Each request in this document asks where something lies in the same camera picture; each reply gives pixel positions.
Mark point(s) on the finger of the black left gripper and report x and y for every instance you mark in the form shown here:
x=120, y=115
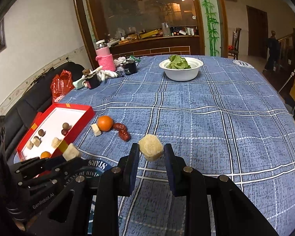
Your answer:
x=59, y=174
x=29, y=169

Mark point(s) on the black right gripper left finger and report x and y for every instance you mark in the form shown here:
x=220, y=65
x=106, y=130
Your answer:
x=69, y=212

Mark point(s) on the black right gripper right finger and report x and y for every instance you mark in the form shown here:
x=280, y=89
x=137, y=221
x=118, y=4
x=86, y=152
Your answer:
x=210, y=198

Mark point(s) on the white cube fruit piece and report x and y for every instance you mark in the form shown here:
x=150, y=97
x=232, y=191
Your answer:
x=71, y=152

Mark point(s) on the orange tangerine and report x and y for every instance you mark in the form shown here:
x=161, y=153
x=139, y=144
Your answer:
x=105, y=123
x=45, y=154

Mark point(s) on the red date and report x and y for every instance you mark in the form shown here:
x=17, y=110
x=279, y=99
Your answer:
x=124, y=135
x=119, y=127
x=64, y=132

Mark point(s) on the beige fruit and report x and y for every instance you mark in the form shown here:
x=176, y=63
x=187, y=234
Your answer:
x=150, y=147

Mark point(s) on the orange tangerine in box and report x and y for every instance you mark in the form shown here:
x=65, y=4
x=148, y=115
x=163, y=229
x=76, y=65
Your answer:
x=45, y=154

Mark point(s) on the red white shallow box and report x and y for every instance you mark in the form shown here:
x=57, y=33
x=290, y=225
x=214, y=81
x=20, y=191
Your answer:
x=45, y=132

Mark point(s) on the red date in box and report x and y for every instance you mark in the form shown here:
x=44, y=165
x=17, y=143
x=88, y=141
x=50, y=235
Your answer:
x=64, y=132

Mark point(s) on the black leather sofa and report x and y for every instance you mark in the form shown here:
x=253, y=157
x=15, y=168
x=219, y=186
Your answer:
x=19, y=118

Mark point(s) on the red plastic bag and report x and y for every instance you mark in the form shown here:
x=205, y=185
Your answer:
x=61, y=85

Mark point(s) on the blue plaid tablecloth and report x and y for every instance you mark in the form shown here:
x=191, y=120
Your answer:
x=228, y=120

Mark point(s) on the black jar with pink label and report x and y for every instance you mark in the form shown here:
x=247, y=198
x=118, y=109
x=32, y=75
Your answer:
x=91, y=81

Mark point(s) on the pink wrapped glass jar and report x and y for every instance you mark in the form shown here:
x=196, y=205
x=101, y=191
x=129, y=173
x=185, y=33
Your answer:
x=104, y=56

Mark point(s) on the white cloth pile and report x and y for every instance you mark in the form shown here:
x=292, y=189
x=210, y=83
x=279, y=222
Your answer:
x=105, y=72

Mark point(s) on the small black cup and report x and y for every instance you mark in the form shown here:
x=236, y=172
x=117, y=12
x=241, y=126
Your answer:
x=129, y=67

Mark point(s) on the white bowl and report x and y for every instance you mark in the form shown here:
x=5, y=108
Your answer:
x=185, y=74

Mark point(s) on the wooden sideboard cabinet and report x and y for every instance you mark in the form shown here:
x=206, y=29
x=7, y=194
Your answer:
x=183, y=41

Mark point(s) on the green leafy vegetables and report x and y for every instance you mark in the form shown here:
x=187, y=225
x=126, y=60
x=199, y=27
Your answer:
x=178, y=63

